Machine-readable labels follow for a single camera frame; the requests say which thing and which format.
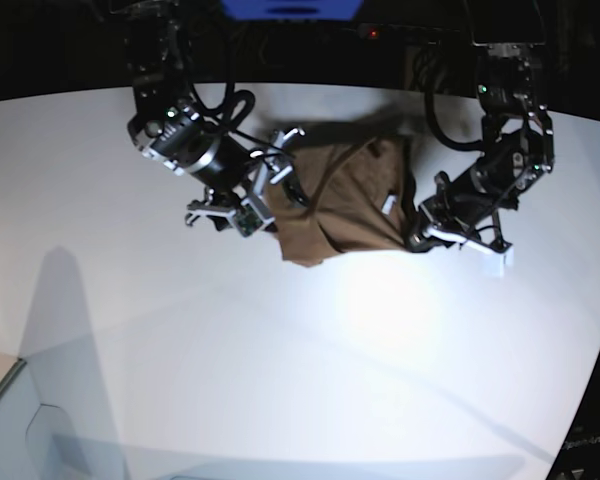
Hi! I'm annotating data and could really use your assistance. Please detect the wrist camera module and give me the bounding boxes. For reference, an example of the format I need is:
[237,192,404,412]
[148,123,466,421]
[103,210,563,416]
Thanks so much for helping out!
[482,246,514,278]
[231,196,274,238]

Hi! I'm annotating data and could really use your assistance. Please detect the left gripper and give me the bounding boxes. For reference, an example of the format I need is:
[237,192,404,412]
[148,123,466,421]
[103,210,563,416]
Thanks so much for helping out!
[404,195,513,255]

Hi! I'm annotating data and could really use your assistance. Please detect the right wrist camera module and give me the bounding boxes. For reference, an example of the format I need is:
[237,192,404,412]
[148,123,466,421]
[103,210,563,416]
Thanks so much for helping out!
[231,196,274,238]

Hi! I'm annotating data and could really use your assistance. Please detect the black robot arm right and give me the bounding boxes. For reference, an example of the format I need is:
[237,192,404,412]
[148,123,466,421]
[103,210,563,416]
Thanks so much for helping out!
[122,1,309,238]

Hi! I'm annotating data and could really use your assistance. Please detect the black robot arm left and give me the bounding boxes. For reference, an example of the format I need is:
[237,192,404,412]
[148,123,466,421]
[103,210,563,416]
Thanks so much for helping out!
[405,1,555,255]

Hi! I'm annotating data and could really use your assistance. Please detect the blue plastic bin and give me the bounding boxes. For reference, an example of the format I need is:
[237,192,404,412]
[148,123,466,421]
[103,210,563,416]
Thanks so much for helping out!
[222,0,363,21]

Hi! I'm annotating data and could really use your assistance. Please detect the black power strip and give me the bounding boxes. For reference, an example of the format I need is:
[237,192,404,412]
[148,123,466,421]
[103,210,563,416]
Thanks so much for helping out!
[356,23,429,44]

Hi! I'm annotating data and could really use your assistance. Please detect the brown t-shirt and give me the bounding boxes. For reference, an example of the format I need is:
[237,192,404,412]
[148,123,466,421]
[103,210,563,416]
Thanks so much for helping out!
[265,135,416,267]

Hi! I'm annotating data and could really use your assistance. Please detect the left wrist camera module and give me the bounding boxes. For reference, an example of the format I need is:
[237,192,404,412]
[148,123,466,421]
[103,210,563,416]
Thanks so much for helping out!
[482,246,514,278]

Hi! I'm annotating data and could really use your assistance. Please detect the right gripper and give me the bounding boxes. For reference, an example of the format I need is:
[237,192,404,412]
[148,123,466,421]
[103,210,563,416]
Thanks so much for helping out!
[184,127,306,232]

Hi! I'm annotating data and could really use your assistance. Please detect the black cable bundle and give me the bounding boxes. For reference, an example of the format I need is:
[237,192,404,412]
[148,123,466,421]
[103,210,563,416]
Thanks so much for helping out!
[407,47,454,94]

